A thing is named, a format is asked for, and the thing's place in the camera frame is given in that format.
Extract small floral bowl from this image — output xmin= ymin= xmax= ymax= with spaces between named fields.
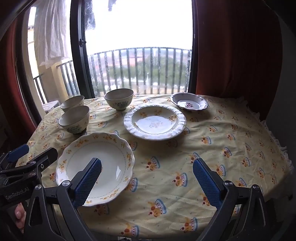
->
xmin=60 ymin=95 xmax=84 ymax=112
xmin=58 ymin=105 xmax=90 ymax=134

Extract person's hand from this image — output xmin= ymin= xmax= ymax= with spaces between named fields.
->
xmin=15 ymin=203 xmax=26 ymax=233

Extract red curtain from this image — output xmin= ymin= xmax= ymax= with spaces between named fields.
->
xmin=194 ymin=1 xmax=282 ymax=120
xmin=1 ymin=20 xmax=36 ymax=146

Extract white hanging cloth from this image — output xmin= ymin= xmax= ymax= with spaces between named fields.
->
xmin=34 ymin=1 xmax=71 ymax=68

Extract black window frame post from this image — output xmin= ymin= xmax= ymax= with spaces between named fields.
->
xmin=70 ymin=0 xmax=95 ymax=98

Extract red trimmed small plate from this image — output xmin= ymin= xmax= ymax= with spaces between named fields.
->
xmin=170 ymin=92 xmax=209 ymax=111

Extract yellow crown print tablecloth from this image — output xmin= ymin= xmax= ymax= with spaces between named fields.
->
xmin=17 ymin=96 xmax=292 ymax=238

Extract red curtain right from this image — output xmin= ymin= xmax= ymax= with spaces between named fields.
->
xmin=194 ymin=1 xmax=282 ymax=120

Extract red curtain left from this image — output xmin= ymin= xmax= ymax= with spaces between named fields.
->
xmin=1 ymin=20 xmax=36 ymax=146

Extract balcony metal railing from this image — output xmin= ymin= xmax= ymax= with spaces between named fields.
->
xmin=28 ymin=44 xmax=192 ymax=104

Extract beaded rim floral plate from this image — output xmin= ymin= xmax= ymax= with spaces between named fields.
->
xmin=123 ymin=104 xmax=187 ymax=141

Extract scalloped yellow floral plate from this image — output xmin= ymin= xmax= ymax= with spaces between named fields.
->
xmin=56 ymin=132 xmax=135 ymax=207

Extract large floral ceramic bowl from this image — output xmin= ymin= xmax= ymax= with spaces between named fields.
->
xmin=104 ymin=88 xmax=134 ymax=111

